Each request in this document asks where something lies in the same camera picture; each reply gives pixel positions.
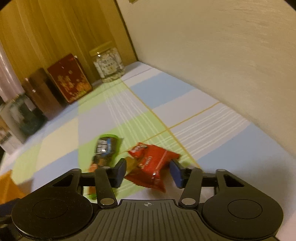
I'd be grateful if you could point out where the green black snack packet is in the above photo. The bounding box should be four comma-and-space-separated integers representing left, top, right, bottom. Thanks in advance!
88, 134, 124, 200

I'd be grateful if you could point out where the red snack packet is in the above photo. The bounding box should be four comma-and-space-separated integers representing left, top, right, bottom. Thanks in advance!
125, 143, 180, 193

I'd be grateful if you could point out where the checkered tablecloth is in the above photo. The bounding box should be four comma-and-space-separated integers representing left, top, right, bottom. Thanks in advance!
1, 62, 295, 240

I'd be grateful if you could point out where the dark green glass jar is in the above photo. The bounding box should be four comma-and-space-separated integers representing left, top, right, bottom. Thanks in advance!
1, 94, 47, 144

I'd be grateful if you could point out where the orange plastic tray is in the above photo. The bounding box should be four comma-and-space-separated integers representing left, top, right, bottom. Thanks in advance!
0, 170, 25, 204

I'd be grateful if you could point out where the red gold gift box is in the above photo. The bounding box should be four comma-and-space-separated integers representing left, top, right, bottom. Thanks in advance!
47, 54, 93, 103

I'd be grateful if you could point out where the white product box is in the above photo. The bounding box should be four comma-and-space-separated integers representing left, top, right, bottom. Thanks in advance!
0, 118, 22, 154

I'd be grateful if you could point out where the brown metal canister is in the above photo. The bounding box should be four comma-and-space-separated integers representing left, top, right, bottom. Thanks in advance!
22, 68, 67, 120

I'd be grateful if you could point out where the clear jar yellow lid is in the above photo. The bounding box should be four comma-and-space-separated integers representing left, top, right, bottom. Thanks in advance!
89, 41, 125, 83

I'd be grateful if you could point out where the pink sheer curtain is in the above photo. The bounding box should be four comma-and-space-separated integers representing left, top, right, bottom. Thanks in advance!
0, 44, 25, 102

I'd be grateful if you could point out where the wooden wall panel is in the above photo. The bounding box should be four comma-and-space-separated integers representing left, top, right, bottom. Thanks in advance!
1, 1, 137, 83

